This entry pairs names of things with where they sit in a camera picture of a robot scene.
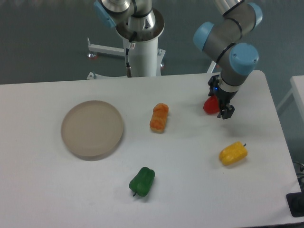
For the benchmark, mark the green bell pepper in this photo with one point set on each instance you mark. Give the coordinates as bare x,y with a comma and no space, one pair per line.
141,184

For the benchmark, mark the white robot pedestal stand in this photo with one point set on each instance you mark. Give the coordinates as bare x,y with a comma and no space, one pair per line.
140,49

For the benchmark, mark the black box at edge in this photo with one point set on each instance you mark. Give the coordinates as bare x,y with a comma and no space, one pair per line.
296,204

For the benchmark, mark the yellow bell pepper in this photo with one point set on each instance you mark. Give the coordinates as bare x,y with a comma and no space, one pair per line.
233,153

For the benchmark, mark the beige round plate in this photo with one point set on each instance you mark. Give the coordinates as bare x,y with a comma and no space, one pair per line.
92,130

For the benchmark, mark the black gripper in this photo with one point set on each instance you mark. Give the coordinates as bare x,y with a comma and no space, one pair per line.
224,94

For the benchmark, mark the white side table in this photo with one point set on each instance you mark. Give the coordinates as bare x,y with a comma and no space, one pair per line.
295,94

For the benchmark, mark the red bell pepper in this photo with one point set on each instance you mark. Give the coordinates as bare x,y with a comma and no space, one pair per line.
211,105

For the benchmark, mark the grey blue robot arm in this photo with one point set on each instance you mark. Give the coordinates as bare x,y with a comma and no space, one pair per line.
220,42

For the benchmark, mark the orange bell pepper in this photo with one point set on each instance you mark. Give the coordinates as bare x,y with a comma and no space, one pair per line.
159,118

